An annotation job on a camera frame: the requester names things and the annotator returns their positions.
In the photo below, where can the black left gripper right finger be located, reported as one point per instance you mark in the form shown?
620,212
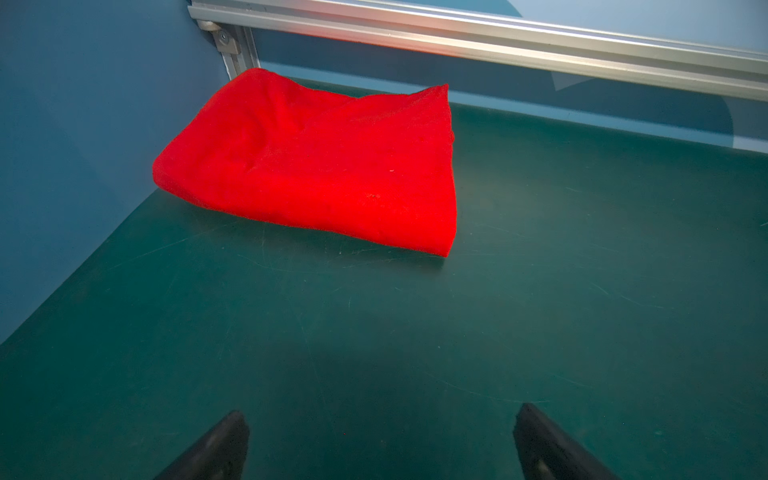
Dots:
546,451

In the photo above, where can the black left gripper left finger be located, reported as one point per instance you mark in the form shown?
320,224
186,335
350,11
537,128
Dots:
218,454

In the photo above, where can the left aluminium corner post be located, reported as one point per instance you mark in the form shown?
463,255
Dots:
235,44

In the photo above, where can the horizontal aluminium frame rail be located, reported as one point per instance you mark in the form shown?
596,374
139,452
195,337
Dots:
506,40

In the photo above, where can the red folded t shirt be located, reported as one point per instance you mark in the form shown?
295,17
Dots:
376,168

